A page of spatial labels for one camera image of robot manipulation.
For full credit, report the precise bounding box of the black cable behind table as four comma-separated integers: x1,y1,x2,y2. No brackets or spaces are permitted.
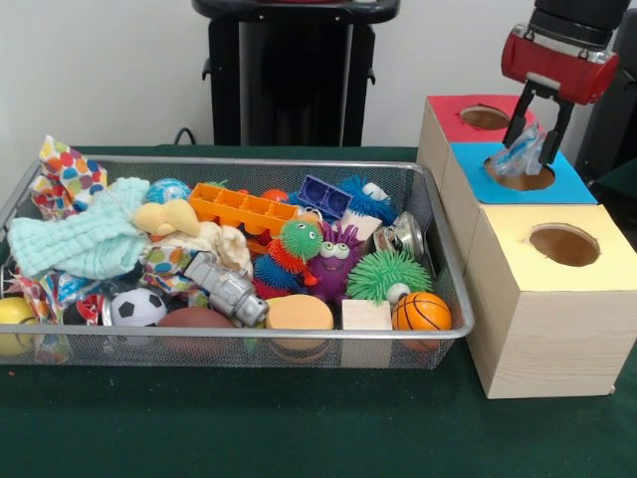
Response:
173,127,205,147

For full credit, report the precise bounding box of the dark green tablecloth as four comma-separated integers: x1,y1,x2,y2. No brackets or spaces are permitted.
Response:
0,143,637,478

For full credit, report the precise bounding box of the mint green knitted cloth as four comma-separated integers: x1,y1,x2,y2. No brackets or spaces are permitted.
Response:
6,177,150,280

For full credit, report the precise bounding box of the wooden box with three holes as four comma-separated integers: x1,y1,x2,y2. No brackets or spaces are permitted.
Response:
416,93,637,399

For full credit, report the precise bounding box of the black flat panel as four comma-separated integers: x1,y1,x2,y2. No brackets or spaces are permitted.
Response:
576,8,637,183

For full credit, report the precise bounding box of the green spiky ball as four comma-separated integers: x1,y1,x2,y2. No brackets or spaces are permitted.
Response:
346,249,433,305

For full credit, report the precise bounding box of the silver wire mesh bin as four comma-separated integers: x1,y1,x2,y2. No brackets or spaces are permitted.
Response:
0,154,476,370

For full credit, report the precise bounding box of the crushed silver can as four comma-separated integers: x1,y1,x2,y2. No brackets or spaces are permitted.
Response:
380,211,430,260

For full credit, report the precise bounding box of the black and white soccer ball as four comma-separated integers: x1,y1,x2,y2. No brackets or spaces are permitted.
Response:
109,288,168,328

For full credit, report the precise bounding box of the neighbouring green table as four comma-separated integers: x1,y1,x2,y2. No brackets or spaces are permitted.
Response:
591,157,637,206

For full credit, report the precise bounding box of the orange foam disc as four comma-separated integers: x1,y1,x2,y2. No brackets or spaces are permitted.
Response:
265,294,335,331

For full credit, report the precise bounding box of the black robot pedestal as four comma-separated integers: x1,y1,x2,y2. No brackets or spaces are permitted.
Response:
191,0,402,147

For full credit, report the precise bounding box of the plain wooden cube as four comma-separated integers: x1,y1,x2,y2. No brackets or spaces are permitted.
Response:
340,299,393,331

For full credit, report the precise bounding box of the brown toy football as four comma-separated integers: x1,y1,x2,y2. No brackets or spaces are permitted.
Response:
157,307,235,329

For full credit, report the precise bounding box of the orange plastic building block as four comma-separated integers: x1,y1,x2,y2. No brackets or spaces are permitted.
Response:
188,182,300,235

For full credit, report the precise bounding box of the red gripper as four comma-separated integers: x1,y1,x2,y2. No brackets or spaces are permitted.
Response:
500,23,621,165

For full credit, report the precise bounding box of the silver toy robot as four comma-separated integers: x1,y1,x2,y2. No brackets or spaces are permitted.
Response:
182,252,270,329

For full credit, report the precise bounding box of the clear blue plastic packet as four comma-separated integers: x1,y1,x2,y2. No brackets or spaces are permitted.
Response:
490,119,548,176

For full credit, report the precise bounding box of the orange toy basketball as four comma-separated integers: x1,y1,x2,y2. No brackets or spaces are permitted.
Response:
391,292,453,332

